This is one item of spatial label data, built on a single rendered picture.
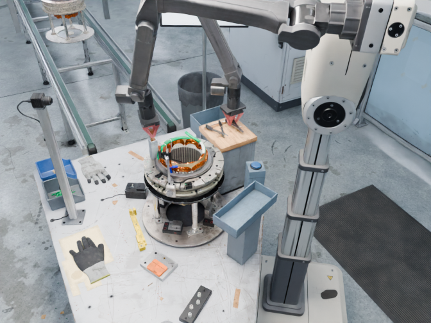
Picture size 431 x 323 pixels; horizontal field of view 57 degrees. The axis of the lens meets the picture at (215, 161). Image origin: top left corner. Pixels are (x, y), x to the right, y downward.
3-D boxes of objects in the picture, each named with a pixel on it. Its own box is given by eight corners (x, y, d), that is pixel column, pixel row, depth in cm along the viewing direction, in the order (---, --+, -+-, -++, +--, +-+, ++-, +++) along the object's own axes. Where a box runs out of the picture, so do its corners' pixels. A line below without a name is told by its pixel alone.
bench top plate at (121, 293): (33, 172, 202) (33, 171, 201) (206, 124, 239) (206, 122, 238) (102, 418, 118) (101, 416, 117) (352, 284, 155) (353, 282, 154)
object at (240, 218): (233, 279, 154) (236, 230, 136) (211, 264, 160) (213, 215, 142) (270, 241, 169) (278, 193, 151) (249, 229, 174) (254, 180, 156)
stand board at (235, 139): (198, 130, 186) (198, 125, 184) (233, 119, 194) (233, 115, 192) (220, 153, 173) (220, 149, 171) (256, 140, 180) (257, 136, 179)
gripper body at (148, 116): (143, 129, 145) (139, 112, 140) (138, 113, 152) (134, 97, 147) (160, 124, 146) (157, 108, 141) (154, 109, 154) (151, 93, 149)
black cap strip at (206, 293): (179, 320, 141) (178, 317, 139) (200, 288, 151) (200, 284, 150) (190, 327, 139) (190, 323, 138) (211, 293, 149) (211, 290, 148)
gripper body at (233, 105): (219, 109, 178) (219, 95, 174) (238, 103, 183) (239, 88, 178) (227, 116, 174) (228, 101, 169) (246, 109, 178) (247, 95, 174)
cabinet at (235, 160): (199, 173, 202) (199, 130, 186) (230, 161, 210) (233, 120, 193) (219, 196, 189) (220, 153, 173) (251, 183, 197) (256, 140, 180)
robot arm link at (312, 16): (335, 22, 90) (337, 3, 91) (290, 19, 91) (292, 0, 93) (327, 48, 98) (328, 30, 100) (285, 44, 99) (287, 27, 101)
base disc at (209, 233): (129, 199, 185) (129, 197, 185) (204, 173, 200) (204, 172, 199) (162, 261, 159) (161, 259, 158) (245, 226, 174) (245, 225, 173)
